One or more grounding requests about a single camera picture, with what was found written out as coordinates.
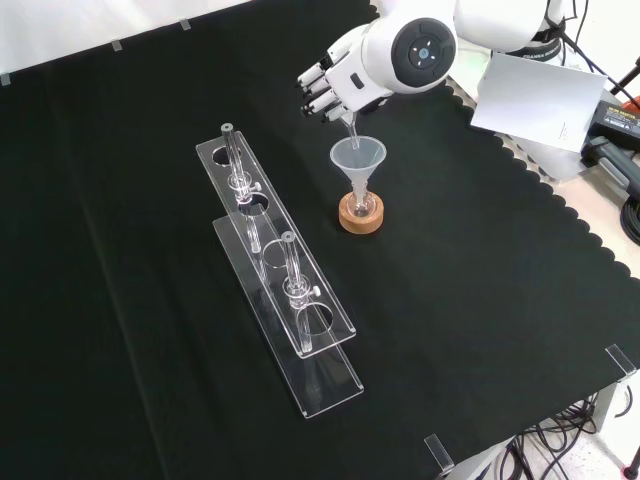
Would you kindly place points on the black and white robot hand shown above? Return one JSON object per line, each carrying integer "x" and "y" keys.
{"x": 350, "y": 85}

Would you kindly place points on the clear weighing funnel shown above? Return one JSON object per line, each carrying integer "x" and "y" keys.
{"x": 352, "y": 132}

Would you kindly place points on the clear plastic funnel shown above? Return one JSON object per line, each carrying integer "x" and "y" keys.
{"x": 350, "y": 160}

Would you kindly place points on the glass round-bottom flask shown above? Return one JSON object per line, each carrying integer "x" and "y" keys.
{"x": 361, "y": 209}

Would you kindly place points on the clear acrylic funnel stand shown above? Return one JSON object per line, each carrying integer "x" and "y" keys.
{"x": 327, "y": 385}

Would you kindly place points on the pale board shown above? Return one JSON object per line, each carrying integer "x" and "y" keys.
{"x": 540, "y": 100}

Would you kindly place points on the black bench cloth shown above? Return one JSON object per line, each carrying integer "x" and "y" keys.
{"x": 450, "y": 300}

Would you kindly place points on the black power adapter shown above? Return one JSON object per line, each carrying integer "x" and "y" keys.
{"x": 620, "y": 120}

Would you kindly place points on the black tripod leg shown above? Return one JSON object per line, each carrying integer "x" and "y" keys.
{"x": 622, "y": 82}

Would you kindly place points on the black and grey device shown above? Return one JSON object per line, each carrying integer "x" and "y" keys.
{"x": 612, "y": 160}

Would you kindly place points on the clear acrylic cloth clamp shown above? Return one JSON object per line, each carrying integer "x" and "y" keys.
{"x": 621, "y": 362}
{"x": 439, "y": 452}

